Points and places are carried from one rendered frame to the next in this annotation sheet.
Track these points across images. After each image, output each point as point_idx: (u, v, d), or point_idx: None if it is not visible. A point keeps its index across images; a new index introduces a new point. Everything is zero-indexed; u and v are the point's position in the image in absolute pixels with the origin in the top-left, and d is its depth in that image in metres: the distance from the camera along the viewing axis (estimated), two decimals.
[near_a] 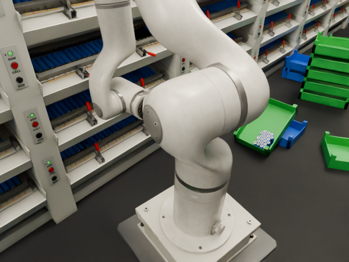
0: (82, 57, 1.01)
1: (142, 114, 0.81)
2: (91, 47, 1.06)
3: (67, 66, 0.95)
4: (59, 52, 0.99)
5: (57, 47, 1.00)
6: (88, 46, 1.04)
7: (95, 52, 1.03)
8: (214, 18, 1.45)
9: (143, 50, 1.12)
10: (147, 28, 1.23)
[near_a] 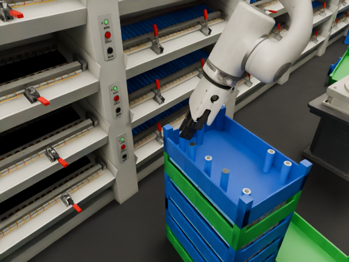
0: (256, 1, 1.42)
1: (206, 73, 0.65)
2: None
3: (253, 4, 1.36)
4: None
5: None
6: None
7: None
8: None
9: None
10: None
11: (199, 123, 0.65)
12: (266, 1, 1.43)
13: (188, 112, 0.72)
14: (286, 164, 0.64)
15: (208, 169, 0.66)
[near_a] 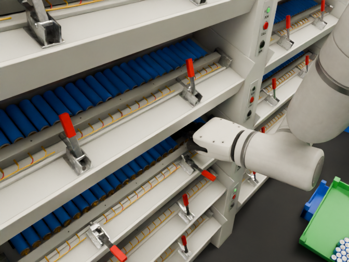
0: (97, 197, 0.59)
1: None
2: None
3: (72, 230, 0.53)
4: None
5: None
6: None
7: (118, 183, 0.61)
8: (276, 83, 1.03)
9: (193, 164, 0.70)
10: None
11: None
12: (124, 195, 0.60)
13: None
14: None
15: None
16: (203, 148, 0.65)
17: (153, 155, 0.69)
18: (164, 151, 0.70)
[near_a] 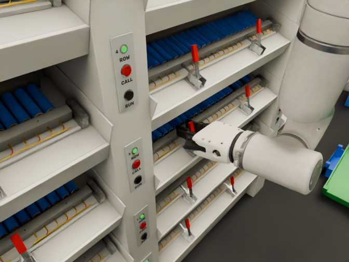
0: (183, 120, 0.79)
1: None
2: None
3: (171, 136, 0.73)
4: None
5: None
6: None
7: (196, 112, 0.82)
8: None
9: (248, 105, 0.90)
10: None
11: (190, 145, 0.65)
12: (201, 118, 0.80)
13: (203, 125, 0.71)
14: None
15: (230, 84, 0.97)
16: None
17: (216, 96, 0.89)
18: (224, 93, 0.90)
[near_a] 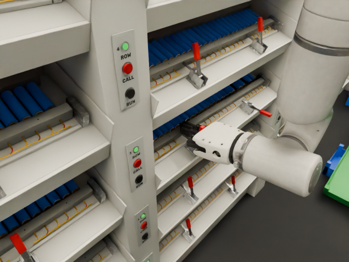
0: (184, 119, 0.79)
1: None
2: None
3: (172, 135, 0.73)
4: None
5: None
6: None
7: (197, 111, 0.81)
8: None
9: (252, 106, 0.89)
10: None
11: (190, 143, 0.66)
12: (202, 118, 0.80)
13: None
14: None
15: (232, 84, 0.96)
16: None
17: (218, 95, 0.89)
18: (225, 93, 0.90)
